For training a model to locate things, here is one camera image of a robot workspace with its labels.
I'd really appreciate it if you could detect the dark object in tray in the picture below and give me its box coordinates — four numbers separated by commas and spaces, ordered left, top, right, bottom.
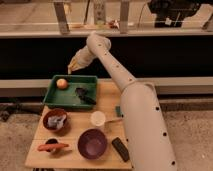
75, 87, 96, 105

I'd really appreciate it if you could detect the orange carrot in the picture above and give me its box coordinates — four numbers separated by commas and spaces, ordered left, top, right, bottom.
37, 143, 69, 151

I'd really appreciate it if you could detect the green plastic tray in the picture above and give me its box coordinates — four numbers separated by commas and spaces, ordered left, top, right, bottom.
43, 75, 97, 110

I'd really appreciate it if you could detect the green sponge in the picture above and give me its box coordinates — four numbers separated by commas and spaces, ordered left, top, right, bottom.
115, 106, 122, 117

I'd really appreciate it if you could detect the black rectangular remote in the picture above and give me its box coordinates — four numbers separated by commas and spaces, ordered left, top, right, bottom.
112, 137, 130, 162

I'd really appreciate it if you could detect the orange round fruit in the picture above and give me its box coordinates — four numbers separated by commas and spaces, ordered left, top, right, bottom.
56, 79, 68, 89

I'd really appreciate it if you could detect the crumpled white paper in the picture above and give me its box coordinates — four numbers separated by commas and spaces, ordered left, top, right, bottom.
47, 115, 66, 130

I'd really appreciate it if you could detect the wooden table board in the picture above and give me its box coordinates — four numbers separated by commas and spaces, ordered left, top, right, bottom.
25, 81, 131, 170

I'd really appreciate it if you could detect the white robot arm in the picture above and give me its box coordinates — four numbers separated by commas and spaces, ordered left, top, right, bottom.
75, 32, 177, 171

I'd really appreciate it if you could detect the small dark bowl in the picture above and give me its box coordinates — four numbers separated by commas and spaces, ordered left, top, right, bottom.
45, 138, 59, 153

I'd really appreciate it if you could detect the purple bowl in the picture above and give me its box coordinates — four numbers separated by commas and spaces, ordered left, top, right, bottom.
78, 129, 108, 160

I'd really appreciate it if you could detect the white cup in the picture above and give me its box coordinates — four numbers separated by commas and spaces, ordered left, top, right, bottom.
90, 111, 106, 127

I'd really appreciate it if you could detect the yellow banana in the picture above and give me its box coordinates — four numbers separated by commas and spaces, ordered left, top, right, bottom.
67, 59, 77, 74

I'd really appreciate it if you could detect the red bowl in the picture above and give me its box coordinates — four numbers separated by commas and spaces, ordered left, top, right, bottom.
43, 108, 67, 132

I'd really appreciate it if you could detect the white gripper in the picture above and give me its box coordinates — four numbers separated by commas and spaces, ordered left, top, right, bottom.
75, 46, 96, 70

